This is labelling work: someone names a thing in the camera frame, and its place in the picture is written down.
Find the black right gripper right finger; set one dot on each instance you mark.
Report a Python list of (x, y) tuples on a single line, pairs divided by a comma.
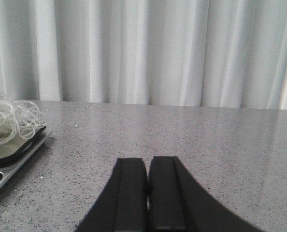
[(178, 203)]

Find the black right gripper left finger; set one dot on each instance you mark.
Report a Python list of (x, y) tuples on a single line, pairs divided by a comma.
[(122, 205)]

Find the white vermicelli noodle bundle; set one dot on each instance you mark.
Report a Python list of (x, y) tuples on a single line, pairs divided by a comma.
[(19, 118)]

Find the silver black kitchen scale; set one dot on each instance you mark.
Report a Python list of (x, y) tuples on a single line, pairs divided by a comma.
[(16, 152)]

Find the white pleated curtain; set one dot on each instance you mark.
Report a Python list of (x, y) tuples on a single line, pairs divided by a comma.
[(216, 53)]

